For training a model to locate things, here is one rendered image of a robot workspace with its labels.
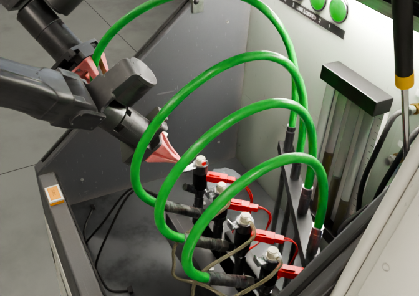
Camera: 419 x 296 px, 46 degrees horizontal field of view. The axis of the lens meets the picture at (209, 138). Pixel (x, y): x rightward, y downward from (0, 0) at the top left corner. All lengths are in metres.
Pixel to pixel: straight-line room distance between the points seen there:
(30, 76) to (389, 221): 0.48
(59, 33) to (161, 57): 0.31
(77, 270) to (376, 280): 0.57
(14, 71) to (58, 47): 0.23
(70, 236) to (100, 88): 0.37
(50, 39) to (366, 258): 0.61
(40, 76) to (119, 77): 0.13
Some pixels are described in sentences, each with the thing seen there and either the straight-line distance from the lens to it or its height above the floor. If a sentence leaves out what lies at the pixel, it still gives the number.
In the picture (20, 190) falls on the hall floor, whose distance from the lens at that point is 2.63.
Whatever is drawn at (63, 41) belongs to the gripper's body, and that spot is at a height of 1.33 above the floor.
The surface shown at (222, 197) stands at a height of 1.29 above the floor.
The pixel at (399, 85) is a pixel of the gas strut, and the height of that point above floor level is 1.46.
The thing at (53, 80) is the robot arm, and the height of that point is 1.35.
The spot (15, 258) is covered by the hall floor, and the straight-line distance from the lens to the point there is 2.32.
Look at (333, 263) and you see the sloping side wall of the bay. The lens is 0.67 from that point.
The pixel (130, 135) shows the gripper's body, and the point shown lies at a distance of 0.83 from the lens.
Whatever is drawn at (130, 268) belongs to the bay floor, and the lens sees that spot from 1.12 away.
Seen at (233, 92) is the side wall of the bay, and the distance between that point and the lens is 1.27.
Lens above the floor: 1.70
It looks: 36 degrees down
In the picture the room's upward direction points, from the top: 3 degrees clockwise
